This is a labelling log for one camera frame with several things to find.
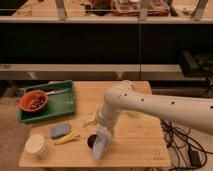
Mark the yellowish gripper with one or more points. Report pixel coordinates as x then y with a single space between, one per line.
91 120

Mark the yellow banana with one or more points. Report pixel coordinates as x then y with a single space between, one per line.
67 138

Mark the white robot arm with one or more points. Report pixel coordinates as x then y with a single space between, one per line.
196 113

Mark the small black round cup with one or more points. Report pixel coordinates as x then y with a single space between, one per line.
91 140

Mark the pale blue crumpled cloth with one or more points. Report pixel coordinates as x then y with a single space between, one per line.
103 140

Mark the green plastic tray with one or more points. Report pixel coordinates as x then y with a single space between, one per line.
59 105

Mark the blue sponge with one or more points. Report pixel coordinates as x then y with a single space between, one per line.
60 130

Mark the light green fruit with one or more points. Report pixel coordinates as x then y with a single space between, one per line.
132 114

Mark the orange bowl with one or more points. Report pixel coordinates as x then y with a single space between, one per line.
33 101

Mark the white stacked cups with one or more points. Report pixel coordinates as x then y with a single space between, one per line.
36 145

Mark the dark box on shelf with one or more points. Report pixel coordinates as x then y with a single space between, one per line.
196 65

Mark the white-handled utensil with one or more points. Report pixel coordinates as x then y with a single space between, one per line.
56 91

